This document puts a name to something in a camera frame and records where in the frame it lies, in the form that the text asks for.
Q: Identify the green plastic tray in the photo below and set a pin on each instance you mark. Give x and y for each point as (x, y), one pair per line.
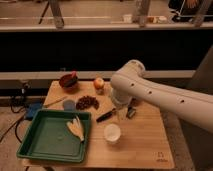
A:
(49, 138)

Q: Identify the red yellow apple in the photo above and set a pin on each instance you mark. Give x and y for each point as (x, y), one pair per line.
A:
(98, 83)

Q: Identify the bunch of dark grapes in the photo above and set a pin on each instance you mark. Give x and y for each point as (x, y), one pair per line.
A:
(86, 102)

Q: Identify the small black metal clip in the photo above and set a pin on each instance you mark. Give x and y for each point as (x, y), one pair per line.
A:
(130, 112)

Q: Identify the black handled knife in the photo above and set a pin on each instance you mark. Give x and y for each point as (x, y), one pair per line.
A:
(106, 115)

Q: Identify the red bowl with utensil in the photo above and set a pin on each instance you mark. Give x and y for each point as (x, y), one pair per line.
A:
(69, 80)

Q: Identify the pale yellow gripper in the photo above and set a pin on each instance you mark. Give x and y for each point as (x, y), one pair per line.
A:
(121, 113)

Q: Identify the wooden stick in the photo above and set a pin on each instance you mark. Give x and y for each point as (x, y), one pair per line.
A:
(54, 102)

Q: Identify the blue power box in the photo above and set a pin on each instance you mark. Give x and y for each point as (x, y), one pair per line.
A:
(32, 109)

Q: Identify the grey round lid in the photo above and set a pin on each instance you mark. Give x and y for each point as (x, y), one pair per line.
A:
(68, 105)

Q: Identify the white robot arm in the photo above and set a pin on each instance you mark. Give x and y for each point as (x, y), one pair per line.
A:
(128, 83)

